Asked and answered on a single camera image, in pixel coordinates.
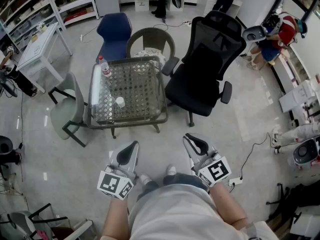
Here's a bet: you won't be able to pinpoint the person's right forearm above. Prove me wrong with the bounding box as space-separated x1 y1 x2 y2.
208 181 250 232

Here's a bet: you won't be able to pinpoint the white power strip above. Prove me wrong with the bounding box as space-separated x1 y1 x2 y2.
228 177 244 187

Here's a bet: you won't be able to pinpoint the white shelving rack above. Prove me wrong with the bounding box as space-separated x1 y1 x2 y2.
0 0 100 53

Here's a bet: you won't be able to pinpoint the red-capped clear water bottle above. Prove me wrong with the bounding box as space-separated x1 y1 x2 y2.
98 55 112 78

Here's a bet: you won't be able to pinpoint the person's left white shoe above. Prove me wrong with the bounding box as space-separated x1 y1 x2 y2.
139 173 152 185

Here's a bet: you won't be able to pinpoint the black stool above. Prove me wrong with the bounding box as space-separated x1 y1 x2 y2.
0 135 21 181

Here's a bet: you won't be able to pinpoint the white table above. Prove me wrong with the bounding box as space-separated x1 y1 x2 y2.
15 22 73 94

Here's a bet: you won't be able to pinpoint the person's legs in blue jeans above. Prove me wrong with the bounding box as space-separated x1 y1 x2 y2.
136 172 209 201

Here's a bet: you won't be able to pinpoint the white boxes on counter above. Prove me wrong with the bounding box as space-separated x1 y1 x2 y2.
278 79 317 114

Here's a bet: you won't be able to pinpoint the grey chair with black frame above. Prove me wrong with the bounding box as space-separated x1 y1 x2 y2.
0 203 94 240
48 71 89 148

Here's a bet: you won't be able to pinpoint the black mesh office chair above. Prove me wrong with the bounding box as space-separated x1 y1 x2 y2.
161 10 247 128

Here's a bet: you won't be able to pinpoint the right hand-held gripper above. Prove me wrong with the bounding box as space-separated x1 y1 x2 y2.
183 133 233 188

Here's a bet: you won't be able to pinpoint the wicker table with glass top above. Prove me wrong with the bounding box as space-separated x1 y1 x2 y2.
86 55 169 140

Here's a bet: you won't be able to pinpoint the patterned seat cushion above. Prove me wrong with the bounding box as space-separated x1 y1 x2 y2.
132 47 167 73

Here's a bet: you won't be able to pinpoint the brown wicker chair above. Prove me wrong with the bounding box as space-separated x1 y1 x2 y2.
125 27 176 69

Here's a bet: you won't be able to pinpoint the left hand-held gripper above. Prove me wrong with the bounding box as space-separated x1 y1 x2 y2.
96 140 140 200

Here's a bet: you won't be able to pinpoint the small potted flower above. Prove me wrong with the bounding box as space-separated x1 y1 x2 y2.
36 22 49 34

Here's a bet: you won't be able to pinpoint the person's white shirt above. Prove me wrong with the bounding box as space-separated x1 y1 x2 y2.
127 183 280 240

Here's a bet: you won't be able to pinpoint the black power cable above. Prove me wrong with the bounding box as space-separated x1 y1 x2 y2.
239 132 273 180

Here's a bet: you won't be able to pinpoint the blue chair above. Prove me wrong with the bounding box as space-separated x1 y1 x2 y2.
95 12 133 64

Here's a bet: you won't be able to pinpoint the person's left forearm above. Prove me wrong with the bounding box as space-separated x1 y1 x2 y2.
99 195 131 240

